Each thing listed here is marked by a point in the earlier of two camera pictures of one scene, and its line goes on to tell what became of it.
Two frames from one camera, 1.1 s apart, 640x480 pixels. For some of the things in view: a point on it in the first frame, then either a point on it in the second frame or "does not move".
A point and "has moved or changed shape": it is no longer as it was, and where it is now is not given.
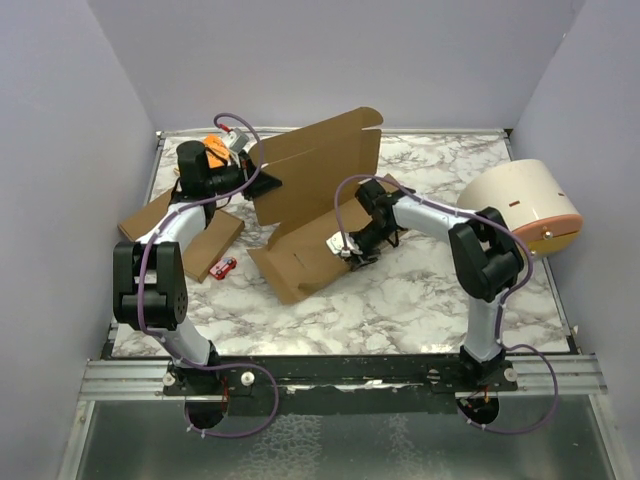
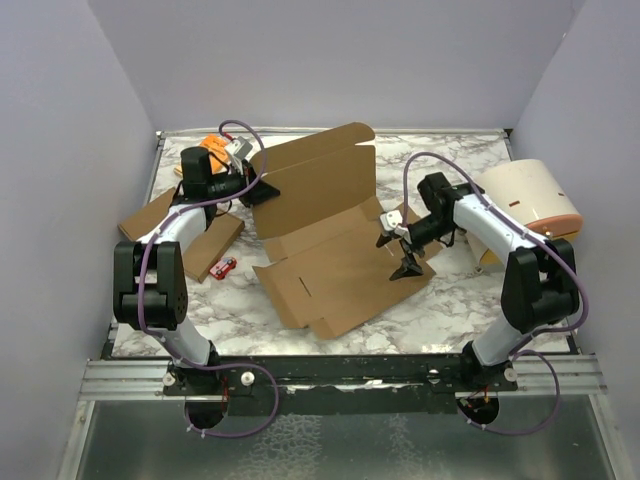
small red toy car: [221, 269] does not move
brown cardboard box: [296, 178] has moved or changed shape
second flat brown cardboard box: [145, 218] does not move
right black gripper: [367, 256] -> [409, 265]
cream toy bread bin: [525, 194] does not move
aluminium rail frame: [538, 377] does not move
